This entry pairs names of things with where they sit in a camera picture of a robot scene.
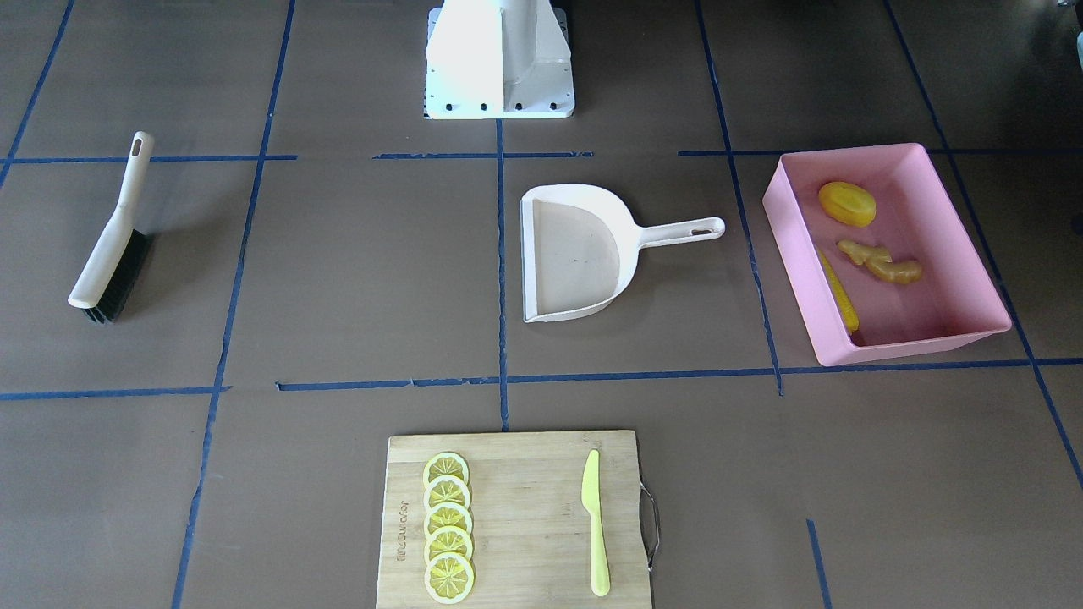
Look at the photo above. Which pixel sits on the beige plastic dustpan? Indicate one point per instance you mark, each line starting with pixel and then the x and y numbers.
pixel 580 247

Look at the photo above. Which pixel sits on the yellow toy corn cob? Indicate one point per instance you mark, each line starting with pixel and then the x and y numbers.
pixel 842 299

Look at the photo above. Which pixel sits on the yellow toy pepper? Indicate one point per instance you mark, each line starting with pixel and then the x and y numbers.
pixel 848 203

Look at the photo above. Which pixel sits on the white hand brush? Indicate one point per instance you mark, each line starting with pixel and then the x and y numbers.
pixel 113 267

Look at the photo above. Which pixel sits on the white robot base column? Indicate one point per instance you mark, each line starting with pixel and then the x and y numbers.
pixel 498 60

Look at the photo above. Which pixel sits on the pink plastic bin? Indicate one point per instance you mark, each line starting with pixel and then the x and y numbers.
pixel 954 303

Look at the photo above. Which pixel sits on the lemon slice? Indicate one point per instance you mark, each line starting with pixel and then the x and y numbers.
pixel 451 539
pixel 447 514
pixel 446 463
pixel 447 488
pixel 449 578

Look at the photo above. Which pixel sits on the wooden cutting board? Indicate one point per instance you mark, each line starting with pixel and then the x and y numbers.
pixel 531 534

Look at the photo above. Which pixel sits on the yellow-green toy knife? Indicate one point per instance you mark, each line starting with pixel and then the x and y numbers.
pixel 590 496

